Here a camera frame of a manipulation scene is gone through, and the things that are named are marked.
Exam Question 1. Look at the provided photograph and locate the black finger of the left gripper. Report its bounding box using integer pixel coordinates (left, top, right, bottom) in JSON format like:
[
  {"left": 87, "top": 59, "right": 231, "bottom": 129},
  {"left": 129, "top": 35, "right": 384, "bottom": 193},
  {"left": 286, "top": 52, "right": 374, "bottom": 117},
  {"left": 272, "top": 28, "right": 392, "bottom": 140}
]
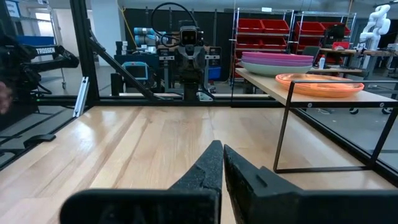
[
  {"left": 177, "top": 46, "right": 191, "bottom": 74},
  {"left": 190, "top": 46, "right": 205, "bottom": 74}
]

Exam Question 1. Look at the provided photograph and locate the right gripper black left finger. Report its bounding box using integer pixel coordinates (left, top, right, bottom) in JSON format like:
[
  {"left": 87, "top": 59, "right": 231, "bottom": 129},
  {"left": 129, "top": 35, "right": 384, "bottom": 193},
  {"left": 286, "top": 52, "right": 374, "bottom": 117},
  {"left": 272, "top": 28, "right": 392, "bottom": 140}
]
[{"left": 58, "top": 139, "right": 224, "bottom": 224}]

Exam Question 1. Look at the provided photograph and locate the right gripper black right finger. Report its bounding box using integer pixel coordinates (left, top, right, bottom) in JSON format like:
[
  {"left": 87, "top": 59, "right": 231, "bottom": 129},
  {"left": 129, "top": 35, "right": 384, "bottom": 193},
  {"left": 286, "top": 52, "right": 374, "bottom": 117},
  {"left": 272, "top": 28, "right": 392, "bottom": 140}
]
[{"left": 223, "top": 144, "right": 398, "bottom": 224}]

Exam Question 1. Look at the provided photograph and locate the purple plastic plate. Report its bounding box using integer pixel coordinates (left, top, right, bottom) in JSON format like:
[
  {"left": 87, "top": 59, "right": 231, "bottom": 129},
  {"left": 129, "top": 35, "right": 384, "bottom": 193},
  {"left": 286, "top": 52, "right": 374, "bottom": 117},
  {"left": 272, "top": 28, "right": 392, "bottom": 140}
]
[
  {"left": 241, "top": 60, "right": 313, "bottom": 67},
  {"left": 241, "top": 55, "right": 315, "bottom": 65}
]

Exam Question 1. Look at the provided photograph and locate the mint green plastic plate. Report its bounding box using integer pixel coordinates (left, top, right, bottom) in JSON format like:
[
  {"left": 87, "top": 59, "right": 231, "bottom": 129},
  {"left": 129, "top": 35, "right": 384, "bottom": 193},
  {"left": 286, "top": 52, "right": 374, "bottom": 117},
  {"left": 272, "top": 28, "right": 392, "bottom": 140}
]
[{"left": 238, "top": 60, "right": 313, "bottom": 78}]

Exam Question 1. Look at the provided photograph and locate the magenta plastic plate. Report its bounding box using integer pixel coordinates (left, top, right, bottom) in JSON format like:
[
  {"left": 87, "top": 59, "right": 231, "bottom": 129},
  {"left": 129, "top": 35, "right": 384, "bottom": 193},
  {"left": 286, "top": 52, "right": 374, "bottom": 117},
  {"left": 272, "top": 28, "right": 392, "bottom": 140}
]
[{"left": 241, "top": 51, "right": 315, "bottom": 62}]

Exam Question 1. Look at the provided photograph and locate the orange transparent plastic plate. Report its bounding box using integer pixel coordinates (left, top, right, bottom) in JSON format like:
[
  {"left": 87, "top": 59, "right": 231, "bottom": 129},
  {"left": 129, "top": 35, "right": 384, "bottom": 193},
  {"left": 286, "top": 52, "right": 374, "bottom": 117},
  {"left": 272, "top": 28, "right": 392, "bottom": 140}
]
[{"left": 274, "top": 73, "right": 366, "bottom": 98}]

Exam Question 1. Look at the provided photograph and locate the blue storage box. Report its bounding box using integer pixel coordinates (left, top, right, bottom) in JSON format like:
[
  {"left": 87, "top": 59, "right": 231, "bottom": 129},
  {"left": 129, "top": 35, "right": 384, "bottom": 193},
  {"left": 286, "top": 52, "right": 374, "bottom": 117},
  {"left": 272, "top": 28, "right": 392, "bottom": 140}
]
[{"left": 207, "top": 66, "right": 222, "bottom": 81}]

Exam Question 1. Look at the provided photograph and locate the teal teach pendant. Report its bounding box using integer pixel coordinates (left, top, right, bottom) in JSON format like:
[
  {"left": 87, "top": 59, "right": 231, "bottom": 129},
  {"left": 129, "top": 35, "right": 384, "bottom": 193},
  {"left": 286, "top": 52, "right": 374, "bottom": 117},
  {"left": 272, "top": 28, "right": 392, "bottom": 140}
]
[{"left": 121, "top": 61, "right": 150, "bottom": 82}]

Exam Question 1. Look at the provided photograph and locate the red storage bin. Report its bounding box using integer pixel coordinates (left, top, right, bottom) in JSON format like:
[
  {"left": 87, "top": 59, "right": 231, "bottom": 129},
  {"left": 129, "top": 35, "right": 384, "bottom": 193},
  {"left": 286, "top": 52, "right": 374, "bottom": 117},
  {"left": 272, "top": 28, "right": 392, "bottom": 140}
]
[
  {"left": 294, "top": 21, "right": 326, "bottom": 36},
  {"left": 236, "top": 35, "right": 262, "bottom": 50},
  {"left": 294, "top": 37, "right": 321, "bottom": 52},
  {"left": 320, "top": 22, "right": 351, "bottom": 37},
  {"left": 262, "top": 19, "right": 290, "bottom": 34},
  {"left": 261, "top": 37, "right": 287, "bottom": 50},
  {"left": 238, "top": 18, "right": 265, "bottom": 34}
]

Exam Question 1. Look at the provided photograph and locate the metal shelving rack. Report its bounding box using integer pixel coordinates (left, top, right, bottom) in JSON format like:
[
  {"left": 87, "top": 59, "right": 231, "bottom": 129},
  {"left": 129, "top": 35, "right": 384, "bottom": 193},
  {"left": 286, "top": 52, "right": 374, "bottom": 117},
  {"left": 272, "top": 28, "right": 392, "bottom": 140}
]
[
  {"left": 231, "top": 7, "right": 295, "bottom": 86},
  {"left": 294, "top": 11, "right": 358, "bottom": 57}
]

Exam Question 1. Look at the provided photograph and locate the silver aluminium extrusion piece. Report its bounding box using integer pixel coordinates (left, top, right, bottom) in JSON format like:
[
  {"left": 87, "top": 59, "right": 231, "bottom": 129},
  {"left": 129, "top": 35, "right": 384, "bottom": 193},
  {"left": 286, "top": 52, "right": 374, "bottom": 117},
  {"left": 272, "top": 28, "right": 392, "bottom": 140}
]
[{"left": 72, "top": 76, "right": 91, "bottom": 119}]

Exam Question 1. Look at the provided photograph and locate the black clamp foot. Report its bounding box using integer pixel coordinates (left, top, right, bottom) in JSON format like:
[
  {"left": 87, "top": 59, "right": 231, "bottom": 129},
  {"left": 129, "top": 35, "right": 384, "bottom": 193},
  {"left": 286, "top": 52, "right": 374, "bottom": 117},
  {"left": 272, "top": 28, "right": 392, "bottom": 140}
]
[{"left": 22, "top": 133, "right": 57, "bottom": 149}]

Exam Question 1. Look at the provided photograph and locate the person's hand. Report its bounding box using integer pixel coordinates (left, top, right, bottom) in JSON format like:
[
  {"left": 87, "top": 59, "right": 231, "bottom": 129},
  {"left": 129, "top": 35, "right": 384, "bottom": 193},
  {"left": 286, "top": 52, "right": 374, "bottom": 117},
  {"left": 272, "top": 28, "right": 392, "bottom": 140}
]
[{"left": 0, "top": 81, "right": 14, "bottom": 115}]

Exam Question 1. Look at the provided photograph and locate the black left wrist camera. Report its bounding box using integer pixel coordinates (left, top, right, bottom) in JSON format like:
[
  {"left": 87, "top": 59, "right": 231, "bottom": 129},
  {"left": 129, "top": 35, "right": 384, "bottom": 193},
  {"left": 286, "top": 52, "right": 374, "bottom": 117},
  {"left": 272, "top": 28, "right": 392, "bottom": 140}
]
[{"left": 179, "top": 25, "right": 200, "bottom": 47}]

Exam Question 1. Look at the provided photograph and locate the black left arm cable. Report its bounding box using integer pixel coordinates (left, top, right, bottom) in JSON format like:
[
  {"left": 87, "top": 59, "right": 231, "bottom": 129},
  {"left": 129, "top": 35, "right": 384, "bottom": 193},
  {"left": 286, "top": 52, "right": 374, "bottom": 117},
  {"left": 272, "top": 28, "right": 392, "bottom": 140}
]
[{"left": 150, "top": 2, "right": 200, "bottom": 35}]

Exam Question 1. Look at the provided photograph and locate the yellow hanging cable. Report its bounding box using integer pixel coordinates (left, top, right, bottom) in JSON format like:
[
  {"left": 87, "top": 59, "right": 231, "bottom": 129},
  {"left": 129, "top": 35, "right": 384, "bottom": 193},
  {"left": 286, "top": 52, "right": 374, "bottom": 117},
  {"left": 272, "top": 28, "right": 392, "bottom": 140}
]
[{"left": 116, "top": 0, "right": 138, "bottom": 48}]

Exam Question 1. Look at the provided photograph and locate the wooden shelf black metal frame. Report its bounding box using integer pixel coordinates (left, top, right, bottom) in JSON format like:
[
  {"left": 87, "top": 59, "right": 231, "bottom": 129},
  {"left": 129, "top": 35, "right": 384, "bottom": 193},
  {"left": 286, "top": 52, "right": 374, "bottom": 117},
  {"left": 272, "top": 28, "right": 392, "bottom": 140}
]
[{"left": 231, "top": 67, "right": 398, "bottom": 174}]

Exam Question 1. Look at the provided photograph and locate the blue white wall sign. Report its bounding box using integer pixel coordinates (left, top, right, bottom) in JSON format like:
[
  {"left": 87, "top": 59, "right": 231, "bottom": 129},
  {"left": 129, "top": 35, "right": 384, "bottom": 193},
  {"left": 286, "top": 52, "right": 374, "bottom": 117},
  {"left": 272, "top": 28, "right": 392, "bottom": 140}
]
[{"left": 4, "top": 0, "right": 21, "bottom": 18}]

